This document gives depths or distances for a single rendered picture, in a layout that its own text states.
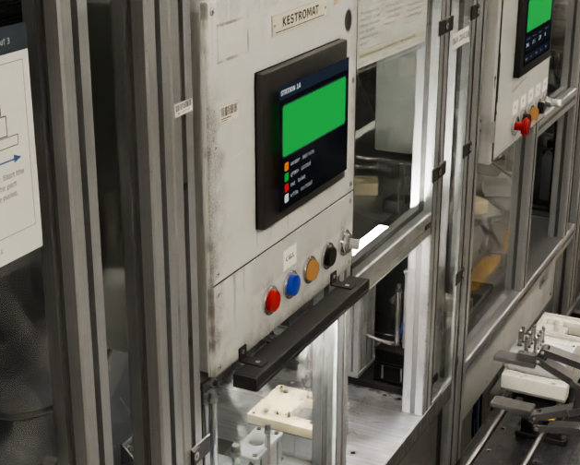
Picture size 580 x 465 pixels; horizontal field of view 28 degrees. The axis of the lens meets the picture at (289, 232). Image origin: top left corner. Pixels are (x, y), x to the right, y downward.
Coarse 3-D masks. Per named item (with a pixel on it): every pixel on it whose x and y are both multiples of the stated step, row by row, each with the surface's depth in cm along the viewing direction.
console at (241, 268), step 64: (192, 0) 135; (256, 0) 136; (320, 0) 152; (192, 64) 131; (256, 64) 139; (320, 64) 152; (256, 128) 141; (256, 192) 144; (320, 192) 159; (256, 256) 148; (320, 256) 166; (256, 320) 150
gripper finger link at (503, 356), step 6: (498, 354) 193; (504, 354) 193; (510, 354) 193; (498, 360) 192; (504, 360) 192; (510, 360) 191; (516, 360) 191; (522, 360) 191; (528, 366) 190; (534, 366) 190
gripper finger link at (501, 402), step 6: (498, 396) 198; (492, 402) 196; (498, 402) 196; (504, 402) 196; (510, 402) 196; (516, 402) 196; (522, 402) 196; (528, 402) 196; (498, 408) 195; (504, 408) 195; (510, 408) 194; (516, 408) 194; (522, 408) 194; (528, 408) 194; (534, 408) 195; (528, 414) 193
